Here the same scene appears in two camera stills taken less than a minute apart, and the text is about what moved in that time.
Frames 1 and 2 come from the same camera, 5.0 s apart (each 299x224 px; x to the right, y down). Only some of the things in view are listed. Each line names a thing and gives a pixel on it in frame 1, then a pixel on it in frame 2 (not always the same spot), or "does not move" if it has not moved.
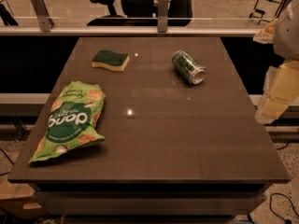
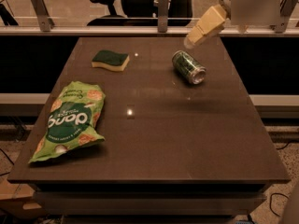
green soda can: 188,67 does not move
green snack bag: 71,120 does not move
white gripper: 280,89 to 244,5
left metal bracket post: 47,23 does not move
